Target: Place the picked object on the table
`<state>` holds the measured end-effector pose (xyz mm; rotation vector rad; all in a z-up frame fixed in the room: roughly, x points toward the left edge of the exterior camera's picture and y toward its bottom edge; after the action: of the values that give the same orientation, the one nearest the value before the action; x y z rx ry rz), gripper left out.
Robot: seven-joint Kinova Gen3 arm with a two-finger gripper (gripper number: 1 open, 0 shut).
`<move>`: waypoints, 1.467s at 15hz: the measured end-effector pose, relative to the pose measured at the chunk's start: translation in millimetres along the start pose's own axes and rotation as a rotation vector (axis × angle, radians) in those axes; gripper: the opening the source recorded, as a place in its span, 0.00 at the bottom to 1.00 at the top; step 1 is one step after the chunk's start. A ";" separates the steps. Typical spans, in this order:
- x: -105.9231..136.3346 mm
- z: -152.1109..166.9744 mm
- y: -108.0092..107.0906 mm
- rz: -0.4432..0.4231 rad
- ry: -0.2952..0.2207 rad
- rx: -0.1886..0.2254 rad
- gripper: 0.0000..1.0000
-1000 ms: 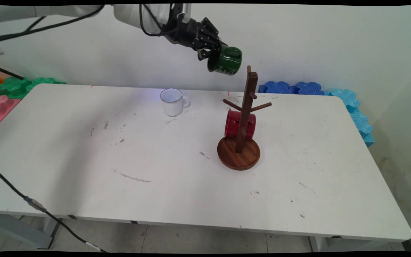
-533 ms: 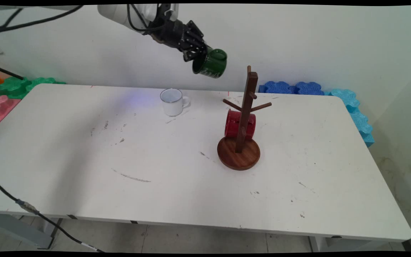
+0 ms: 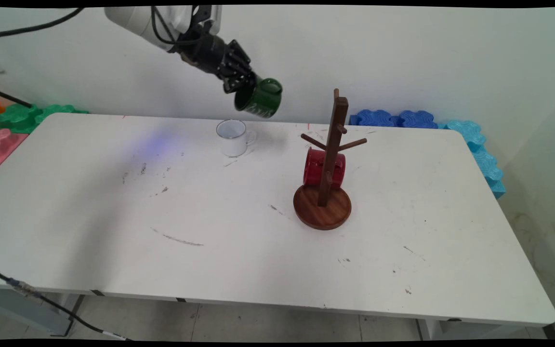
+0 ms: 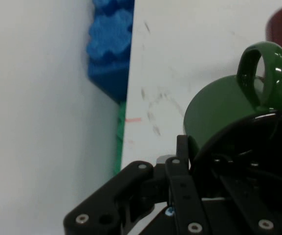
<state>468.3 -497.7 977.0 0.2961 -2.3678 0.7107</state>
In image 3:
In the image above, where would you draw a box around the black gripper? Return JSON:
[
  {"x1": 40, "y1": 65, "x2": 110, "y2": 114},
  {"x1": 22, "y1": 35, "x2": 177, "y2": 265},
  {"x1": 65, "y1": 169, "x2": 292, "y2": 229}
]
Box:
[{"x1": 177, "y1": 30, "x2": 260, "y2": 95}]

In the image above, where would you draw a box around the green enamel mug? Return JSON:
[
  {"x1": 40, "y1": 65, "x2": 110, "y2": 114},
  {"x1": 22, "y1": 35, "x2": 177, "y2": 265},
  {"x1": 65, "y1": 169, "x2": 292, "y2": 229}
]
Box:
[{"x1": 234, "y1": 78, "x2": 283, "y2": 119}]

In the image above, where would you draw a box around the white enamel mug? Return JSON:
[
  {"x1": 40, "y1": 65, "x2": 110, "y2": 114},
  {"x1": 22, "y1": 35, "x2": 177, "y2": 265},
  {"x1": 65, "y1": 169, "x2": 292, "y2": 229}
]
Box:
[{"x1": 216, "y1": 119, "x2": 258, "y2": 158}]

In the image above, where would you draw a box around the red enamel mug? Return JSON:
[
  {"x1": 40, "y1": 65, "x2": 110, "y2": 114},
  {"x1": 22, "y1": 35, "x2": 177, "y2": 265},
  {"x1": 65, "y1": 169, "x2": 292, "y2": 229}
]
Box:
[{"x1": 303, "y1": 147, "x2": 346, "y2": 189}]

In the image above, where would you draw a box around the dark blue foam mat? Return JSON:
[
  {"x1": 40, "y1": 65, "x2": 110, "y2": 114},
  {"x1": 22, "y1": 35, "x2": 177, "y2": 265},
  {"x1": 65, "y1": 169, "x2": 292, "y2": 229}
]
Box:
[
  {"x1": 350, "y1": 109, "x2": 406, "y2": 128},
  {"x1": 398, "y1": 110, "x2": 438, "y2": 129}
]

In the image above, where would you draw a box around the brown wooden mug tree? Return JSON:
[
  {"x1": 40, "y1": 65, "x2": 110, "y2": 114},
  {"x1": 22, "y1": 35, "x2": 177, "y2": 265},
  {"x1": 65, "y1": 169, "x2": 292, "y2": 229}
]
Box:
[{"x1": 293, "y1": 89, "x2": 368, "y2": 231}]

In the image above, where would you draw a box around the green foam mat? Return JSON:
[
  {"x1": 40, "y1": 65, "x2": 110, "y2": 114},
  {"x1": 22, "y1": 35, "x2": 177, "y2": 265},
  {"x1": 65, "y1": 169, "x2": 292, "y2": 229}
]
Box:
[
  {"x1": 0, "y1": 104, "x2": 43, "y2": 134},
  {"x1": 34, "y1": 105, "x2": 90, "y2": 124}
]

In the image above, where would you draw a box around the black thin rod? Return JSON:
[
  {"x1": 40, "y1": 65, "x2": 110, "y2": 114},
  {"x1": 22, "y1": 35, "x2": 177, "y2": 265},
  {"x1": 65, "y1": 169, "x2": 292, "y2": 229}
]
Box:
[{"x1": 0, "y1": 85, "x2": 33, "y2": 108}]

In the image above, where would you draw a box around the light blue foam mat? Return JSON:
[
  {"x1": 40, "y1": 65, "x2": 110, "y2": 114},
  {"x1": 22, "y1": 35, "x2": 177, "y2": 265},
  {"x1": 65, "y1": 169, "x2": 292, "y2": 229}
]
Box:
[
  {"x1": 439, "y1": 120, "x2": 487, "y2": 151},
  {"x1": 470, "y1": 145, "x2": 503, "y2": 183},
  {"x1": 487, "y1": 177, "x2": 506, "y2": 199}
]

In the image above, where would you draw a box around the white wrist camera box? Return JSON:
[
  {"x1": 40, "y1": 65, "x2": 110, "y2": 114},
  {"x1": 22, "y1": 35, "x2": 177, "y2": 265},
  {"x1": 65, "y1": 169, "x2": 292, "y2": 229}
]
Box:
[{"x1": 196, "y1": 6, "x2": 223, "y2": 34}]

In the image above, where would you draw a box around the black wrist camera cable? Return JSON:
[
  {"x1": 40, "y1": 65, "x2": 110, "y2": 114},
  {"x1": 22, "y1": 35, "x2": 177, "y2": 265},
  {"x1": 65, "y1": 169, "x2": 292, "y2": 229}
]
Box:
[{"x1": 149, "y1": 6, "x2": 200, "y2": 47}]

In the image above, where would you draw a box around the long black arm cable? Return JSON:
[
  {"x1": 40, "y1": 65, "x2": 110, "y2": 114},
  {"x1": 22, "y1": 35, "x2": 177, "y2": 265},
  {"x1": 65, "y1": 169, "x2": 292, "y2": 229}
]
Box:
[{"x1": 0, "y1": 6, "x2": 86, "y2": 40}]

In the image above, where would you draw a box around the black cable with connector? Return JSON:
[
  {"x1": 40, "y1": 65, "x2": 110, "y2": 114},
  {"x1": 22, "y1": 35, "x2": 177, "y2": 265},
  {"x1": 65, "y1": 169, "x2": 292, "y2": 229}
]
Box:
[{"x1": 0, "y1": 261, "x2": 132, "y2": 341}]

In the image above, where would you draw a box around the grey table leg frame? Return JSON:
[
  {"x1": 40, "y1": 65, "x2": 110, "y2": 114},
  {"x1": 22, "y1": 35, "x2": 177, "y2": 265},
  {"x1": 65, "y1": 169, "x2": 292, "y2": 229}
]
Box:
[{"x1": 0, "y1": 287, "x2": 85, "y2": 337}]

